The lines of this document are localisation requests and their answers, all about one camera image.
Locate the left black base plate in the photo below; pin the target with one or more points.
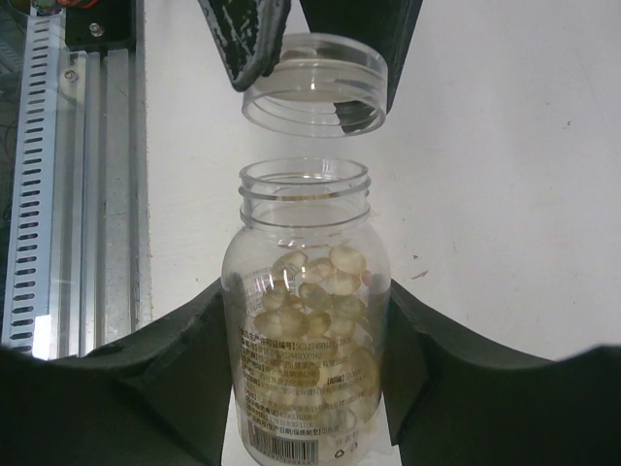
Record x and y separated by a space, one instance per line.
98 26

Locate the white slotted cable duct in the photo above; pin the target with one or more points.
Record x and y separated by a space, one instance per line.
27 318

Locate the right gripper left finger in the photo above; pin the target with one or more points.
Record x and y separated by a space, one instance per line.
159 396

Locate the clear bottle cap orange label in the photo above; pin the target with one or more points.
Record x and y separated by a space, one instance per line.
323 86

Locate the aluminium mounting rail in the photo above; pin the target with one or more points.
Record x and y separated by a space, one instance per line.
100 278

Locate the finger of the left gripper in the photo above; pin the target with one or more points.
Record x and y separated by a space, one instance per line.
248 35
385 26

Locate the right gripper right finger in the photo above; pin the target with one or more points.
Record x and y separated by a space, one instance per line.
454 397

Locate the clear bottle yellow pills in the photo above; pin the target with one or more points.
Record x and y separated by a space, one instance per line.
305 286

